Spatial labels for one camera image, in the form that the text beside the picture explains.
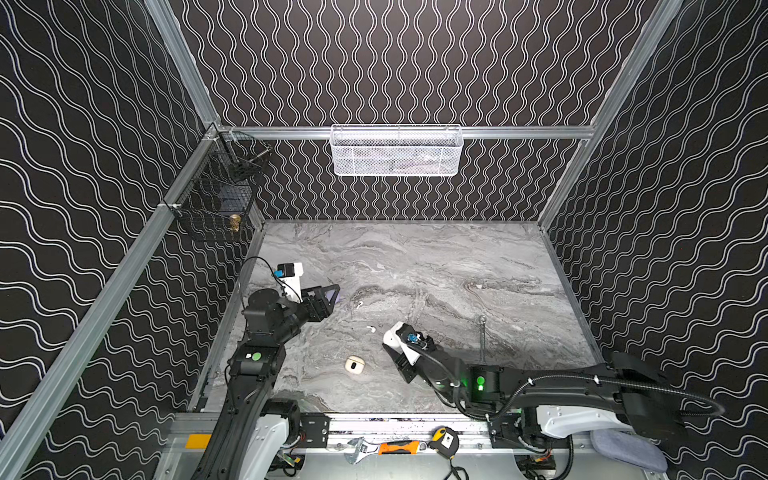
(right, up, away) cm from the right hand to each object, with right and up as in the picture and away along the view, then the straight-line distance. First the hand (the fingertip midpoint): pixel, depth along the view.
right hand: (393, 338), depth 73 cm
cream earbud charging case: (-11, -10, +11) cm, 18 cm away
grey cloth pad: (+56, -25, -2) cm, 61 cm away
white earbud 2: (-6, -3, +19) cm, 20 cm away
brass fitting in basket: (-44, +30, +10) cm, 54 cm away
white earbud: (-11, +4, +24) cm, 27 cm away
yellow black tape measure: (+12, -24, -2) cm, 27 cm away
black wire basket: (-54, +37, +20) cm, 69 cm away
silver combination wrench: (+29, 0, +22) cm, 36 cm away
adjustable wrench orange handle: (-1, -26, -1) cm, 26 cm away
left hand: (-14, +12, -1) cm, 18 cm away
